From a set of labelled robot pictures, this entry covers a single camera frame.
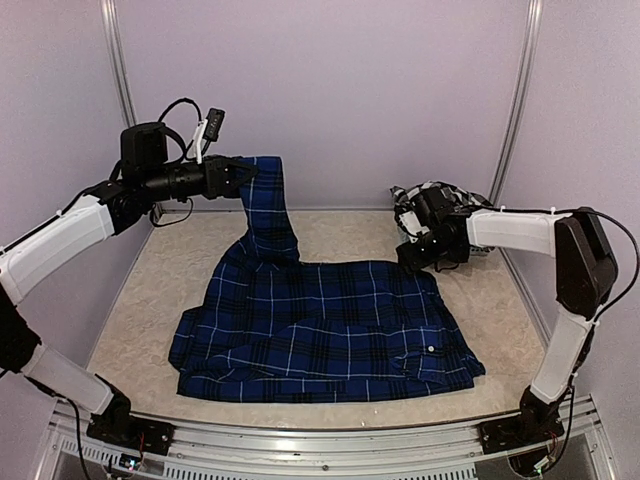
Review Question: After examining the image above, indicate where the right aluminium frame post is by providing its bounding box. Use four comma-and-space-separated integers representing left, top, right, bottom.
487, 0, 544, 206

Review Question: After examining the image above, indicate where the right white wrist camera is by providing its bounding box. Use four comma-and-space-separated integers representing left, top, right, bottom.
396, 211, 424, 238

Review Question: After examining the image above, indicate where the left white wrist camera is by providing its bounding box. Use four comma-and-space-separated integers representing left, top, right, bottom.
186, 108, 226, 164

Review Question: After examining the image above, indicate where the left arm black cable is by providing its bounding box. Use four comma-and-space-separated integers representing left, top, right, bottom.
149, 97, 204, 229

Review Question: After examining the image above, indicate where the front aluminium rail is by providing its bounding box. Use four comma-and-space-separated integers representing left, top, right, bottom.
47, 394, 609, 480

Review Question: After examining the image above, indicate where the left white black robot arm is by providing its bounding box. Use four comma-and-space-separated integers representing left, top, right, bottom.
1, 120, 258, 445

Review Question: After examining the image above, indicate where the black white checkered shirt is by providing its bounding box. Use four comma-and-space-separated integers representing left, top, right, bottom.
390, 181, 493, 242

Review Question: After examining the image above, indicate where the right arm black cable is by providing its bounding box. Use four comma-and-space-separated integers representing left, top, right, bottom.
579, 207, 640, 321

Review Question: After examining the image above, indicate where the left aluminium frame post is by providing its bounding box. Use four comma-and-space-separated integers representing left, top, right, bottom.
99, 0, 137, 127

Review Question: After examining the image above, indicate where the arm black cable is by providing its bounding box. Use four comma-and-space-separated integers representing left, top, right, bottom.
149, 97, 204, 229
579, 207, 640, 321

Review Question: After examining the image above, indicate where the light blue plastic basket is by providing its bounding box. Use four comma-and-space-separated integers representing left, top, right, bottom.
470, 245, 494, 256

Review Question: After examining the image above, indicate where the blue plaid long sleeve shirt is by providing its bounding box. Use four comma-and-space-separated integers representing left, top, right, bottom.
168, 156, 486, 404

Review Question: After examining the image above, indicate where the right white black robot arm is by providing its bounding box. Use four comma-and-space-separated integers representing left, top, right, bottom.
390, 181, 619, 404

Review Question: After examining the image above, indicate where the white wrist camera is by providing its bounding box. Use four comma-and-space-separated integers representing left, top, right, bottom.
396, 211, 424, 238
186, 108, 226, 164

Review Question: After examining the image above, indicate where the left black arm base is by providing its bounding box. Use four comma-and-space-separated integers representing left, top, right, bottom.
87, 377, 175, 456

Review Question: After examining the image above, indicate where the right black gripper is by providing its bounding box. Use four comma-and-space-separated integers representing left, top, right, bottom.
397, 229, 456, 273

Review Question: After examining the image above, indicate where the aluminium frame post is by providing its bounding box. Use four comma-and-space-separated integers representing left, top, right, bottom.
487, 0, 544, 206
99, 0, 137, 127

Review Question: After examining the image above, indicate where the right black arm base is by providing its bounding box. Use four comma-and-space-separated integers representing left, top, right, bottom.
478, 387, 568, 455

